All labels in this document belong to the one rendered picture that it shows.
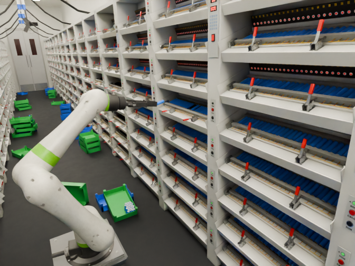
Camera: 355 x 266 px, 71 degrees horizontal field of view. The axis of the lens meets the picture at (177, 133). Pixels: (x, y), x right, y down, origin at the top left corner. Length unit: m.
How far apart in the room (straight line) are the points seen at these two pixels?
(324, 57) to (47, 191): 1.04
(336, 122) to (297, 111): 0.13
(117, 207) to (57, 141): 1.24
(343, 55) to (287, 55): 0.18
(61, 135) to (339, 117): 1.05
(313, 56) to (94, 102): 0.89
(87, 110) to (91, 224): 0.50
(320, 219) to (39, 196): 1.02
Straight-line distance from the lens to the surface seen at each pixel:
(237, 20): 1.31
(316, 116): 0.95
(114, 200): 2.34
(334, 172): 1.00
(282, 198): 1.17
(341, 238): 1.06
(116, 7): 2.50
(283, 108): 1.01
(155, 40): 1.83
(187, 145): 1.66
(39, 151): 1.18
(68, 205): 1.11
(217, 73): 1.25
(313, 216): 1.11
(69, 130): 1.19
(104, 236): 1.28
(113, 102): 1.37
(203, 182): 1.62
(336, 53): 0.90
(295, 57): 0.98
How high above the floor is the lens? 1.33
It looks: 19 degrees down
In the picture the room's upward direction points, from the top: 2 degrees counter-clockwise
